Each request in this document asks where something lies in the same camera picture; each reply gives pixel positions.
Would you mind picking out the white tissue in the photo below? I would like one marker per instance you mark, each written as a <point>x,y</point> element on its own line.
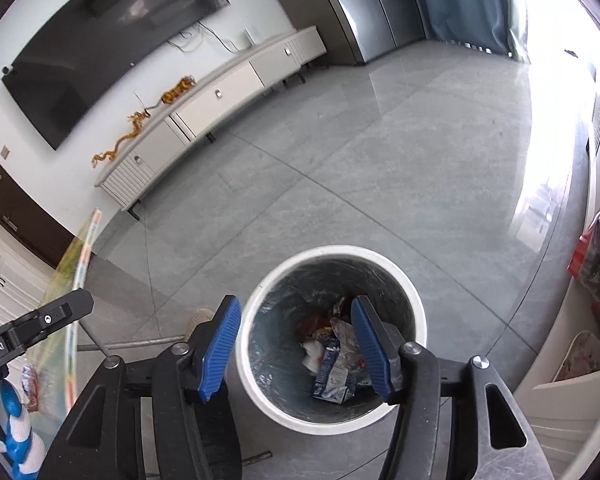
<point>311,357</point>

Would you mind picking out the white wall socket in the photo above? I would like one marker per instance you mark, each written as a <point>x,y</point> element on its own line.
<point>251,35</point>

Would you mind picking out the wall light switch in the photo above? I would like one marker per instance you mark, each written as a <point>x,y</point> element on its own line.
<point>5,152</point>

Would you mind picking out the blue curtain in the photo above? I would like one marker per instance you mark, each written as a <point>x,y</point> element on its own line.
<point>465,5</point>

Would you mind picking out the dark brown door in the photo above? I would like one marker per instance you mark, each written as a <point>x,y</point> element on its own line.
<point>25,220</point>

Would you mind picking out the person's left hand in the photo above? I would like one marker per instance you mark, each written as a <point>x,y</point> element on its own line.
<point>15,425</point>

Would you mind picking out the white round bin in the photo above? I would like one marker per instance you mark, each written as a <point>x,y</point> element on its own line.
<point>330,252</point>

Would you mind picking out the small snack packet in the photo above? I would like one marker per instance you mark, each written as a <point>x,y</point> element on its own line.
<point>30,385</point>

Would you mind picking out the white furniture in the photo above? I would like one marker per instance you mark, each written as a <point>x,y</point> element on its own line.
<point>570,410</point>

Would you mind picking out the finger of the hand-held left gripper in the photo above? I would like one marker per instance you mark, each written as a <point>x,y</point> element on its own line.
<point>50,317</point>

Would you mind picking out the printed white wrapper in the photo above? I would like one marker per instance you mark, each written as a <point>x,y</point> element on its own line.
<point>332,370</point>

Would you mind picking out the patterned cushion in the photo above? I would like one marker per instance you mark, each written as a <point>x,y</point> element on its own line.
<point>582,355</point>

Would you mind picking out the silver foil wrapper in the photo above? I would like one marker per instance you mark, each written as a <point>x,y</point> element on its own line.
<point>347,332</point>

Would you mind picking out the tan round object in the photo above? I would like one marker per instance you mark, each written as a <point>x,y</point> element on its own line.
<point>201,317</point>

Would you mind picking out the wall-mounted black television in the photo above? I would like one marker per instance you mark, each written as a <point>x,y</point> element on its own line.
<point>105,35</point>

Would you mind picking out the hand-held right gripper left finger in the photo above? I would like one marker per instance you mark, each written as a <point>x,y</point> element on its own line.
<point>220,350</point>

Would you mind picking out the grey refrigerator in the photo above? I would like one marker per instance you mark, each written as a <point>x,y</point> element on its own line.
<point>370,5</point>

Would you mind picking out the white lower cabinet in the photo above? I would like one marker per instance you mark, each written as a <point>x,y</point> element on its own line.
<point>0,280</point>

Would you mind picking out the long orange dragon figurine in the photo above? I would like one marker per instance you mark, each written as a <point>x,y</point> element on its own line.
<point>114,149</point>

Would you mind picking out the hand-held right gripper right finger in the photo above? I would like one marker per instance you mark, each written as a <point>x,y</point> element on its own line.
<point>372,345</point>

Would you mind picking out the red snack wrapper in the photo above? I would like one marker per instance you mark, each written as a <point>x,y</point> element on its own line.
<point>317,327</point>

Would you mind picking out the white television stand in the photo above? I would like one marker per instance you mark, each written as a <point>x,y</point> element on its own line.
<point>220,85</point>

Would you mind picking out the orange tiger figurine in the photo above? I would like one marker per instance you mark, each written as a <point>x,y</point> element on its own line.
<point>177,90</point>

